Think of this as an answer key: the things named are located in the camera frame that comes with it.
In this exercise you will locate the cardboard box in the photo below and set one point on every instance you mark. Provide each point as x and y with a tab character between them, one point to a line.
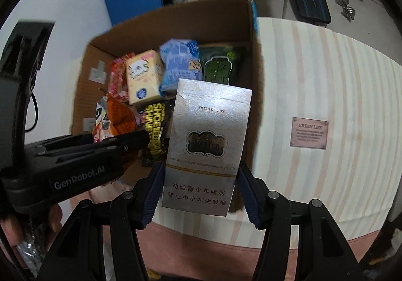
219	23

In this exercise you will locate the white cigarette box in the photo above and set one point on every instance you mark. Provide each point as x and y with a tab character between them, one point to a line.
204	130

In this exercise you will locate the blue tissue packet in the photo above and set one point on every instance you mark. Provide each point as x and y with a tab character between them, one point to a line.
176	64

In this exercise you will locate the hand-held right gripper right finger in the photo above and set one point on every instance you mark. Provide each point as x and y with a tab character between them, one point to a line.
249	202

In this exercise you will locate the pair of small dumbbells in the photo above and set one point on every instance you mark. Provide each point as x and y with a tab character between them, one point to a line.
349	13

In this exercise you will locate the black yellow wipes packet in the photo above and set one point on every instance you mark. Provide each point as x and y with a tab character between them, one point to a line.
155	130

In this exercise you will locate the person's left hand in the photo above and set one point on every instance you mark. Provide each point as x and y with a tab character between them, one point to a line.
55	216

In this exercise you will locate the striped cat print tablecloth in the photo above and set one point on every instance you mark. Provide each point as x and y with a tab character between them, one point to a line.
314	80

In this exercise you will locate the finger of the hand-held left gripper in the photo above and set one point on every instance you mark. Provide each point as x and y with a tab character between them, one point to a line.
125	144

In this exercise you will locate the orange panda snack packet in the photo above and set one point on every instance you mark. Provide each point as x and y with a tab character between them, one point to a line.
116	117

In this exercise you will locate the green tissue packet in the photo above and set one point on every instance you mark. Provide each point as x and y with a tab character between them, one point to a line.
216	67

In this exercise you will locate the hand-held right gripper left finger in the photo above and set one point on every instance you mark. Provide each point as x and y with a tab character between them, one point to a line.
154	193

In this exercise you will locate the yellow tissue packet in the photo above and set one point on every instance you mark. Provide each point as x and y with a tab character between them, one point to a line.
144	77

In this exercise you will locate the red snack packet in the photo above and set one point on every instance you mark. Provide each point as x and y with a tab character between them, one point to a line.
118	80

